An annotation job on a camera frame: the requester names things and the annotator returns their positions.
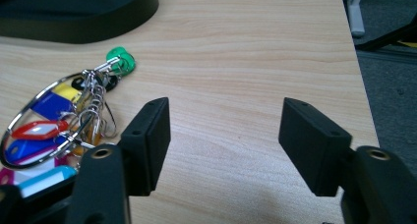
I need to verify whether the key with green cap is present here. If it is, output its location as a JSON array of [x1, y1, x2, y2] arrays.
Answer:
[[92, 46, 137, 77]]

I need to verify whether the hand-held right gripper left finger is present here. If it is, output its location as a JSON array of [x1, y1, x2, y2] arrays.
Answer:
[[117, 96, 172, 197]]

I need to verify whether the key with black cap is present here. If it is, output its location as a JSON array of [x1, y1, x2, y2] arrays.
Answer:
[[71, 74, 119, 93]]

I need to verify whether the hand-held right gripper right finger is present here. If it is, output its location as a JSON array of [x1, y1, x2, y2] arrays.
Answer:
[[277, 96, 353, 197]]

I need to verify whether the cluster of small metal rings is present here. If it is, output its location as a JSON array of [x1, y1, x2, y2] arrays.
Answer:
[[77, 70, 118, 147]]

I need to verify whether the bunch of colourful key tags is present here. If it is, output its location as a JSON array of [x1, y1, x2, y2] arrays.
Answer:
[[0, 83, 84, 198]]

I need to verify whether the large metal key ring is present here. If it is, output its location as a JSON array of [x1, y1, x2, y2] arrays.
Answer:
[[0, 71, 99, 170]]

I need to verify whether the black oval tray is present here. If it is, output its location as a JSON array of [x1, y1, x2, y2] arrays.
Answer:
[[0, 0, 160, 45]]

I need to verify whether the white stand leg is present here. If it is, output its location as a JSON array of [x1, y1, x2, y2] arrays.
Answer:
[[346, 0, 367, 38]]

